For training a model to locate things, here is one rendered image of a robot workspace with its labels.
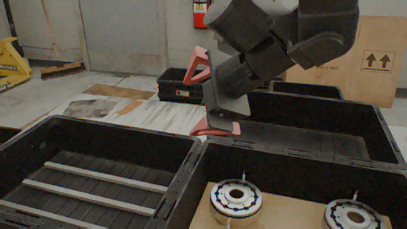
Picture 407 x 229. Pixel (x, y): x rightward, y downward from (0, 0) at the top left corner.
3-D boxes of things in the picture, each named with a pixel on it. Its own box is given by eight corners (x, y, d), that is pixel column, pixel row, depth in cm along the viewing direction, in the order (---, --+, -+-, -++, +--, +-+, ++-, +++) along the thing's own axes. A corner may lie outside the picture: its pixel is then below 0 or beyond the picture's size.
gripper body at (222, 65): (210, 112, 42) (250, 88, 37) (201, 52, 46) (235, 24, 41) (242, 121, 46) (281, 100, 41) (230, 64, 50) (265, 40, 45)
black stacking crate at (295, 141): (365, 141, 87) (375, 105, 81) (390, 216, 61) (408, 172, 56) (230, 122, 97) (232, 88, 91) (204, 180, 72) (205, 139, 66)
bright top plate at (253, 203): (266, 188, 62) (266, 185, 62) (254, 223, 54) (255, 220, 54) (220, 176, 66) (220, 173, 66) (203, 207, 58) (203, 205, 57)
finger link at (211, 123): (176, 145, 46) (217, 122, 40) (172, 103, 49) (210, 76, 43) (209, 150, 50) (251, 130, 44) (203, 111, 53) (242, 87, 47)
